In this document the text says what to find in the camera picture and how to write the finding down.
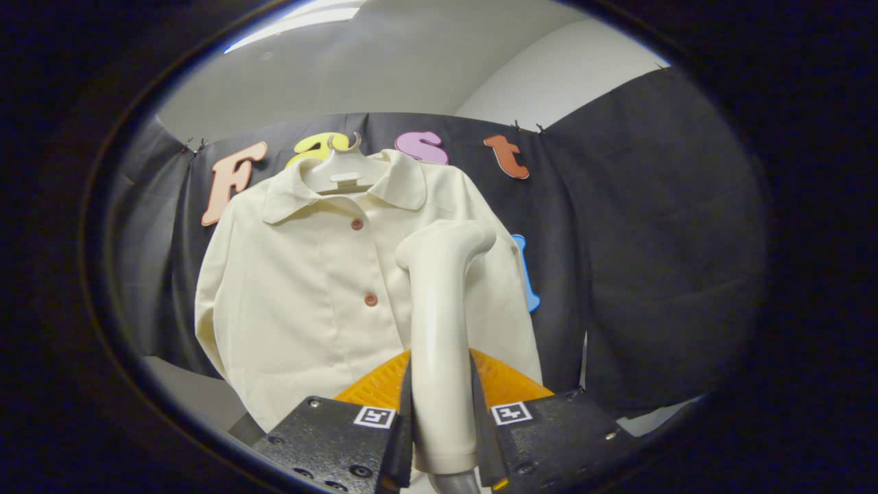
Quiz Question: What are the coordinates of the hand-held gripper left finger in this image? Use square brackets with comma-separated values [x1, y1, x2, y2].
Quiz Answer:
[250, 349, 414, 494]

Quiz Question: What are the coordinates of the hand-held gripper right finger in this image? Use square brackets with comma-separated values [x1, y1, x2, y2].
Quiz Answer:
[470, 349, 642, 494]

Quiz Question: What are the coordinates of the white garment steamer head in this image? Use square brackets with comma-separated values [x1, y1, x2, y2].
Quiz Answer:
[394, 220, 497, 475]

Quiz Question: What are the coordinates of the cream button shirt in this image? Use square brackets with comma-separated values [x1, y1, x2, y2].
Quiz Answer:
[194, 150, 544, 433]

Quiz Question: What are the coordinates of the white plastic clothes hanger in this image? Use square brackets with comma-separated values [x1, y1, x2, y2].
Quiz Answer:
[302, 132, 386, 197]

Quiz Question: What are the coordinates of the black backdrop cloth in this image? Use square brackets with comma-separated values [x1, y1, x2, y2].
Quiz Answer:
[103, 65, 769, 419]

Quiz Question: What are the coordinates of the ceiling light panel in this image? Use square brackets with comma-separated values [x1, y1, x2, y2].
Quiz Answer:
[223, 0, 368, 54]

